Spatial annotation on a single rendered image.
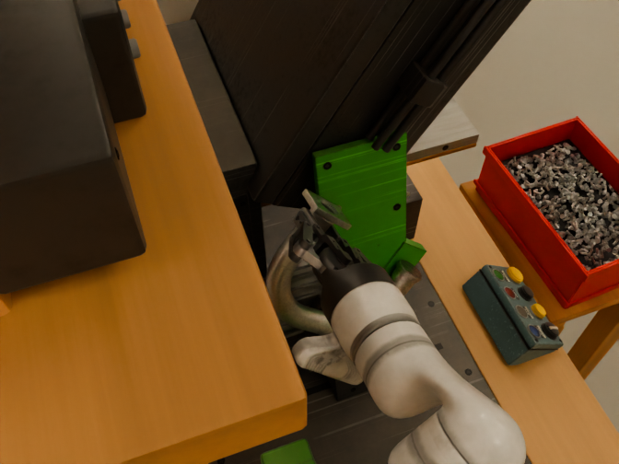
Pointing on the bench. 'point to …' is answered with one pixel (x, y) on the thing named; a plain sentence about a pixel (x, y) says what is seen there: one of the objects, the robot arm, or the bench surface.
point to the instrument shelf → (153, 312)
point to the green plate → (367, 193)
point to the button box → (508, 317)
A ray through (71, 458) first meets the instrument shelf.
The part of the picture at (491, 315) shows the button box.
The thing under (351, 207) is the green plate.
